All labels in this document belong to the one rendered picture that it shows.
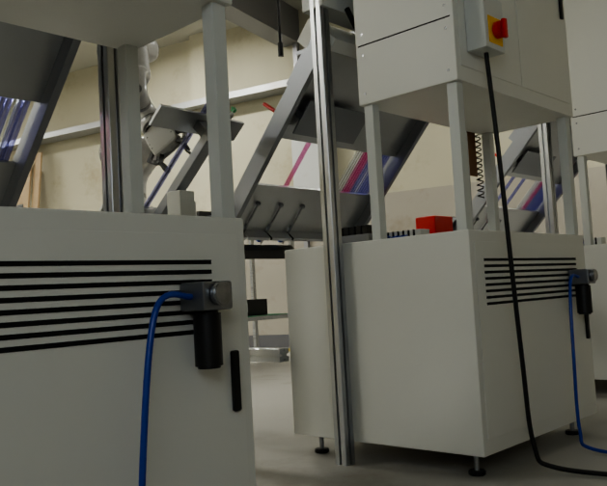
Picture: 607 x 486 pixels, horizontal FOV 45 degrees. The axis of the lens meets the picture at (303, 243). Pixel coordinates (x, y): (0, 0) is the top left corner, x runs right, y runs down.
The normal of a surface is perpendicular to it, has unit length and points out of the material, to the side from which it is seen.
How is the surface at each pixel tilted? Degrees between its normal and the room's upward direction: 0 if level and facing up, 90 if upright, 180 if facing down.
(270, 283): 90
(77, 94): 90
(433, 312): 90
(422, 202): 90
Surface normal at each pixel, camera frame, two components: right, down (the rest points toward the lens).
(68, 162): -0.49, -0.04
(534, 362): 0.73, -0.09
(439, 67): -0.69, -0.01
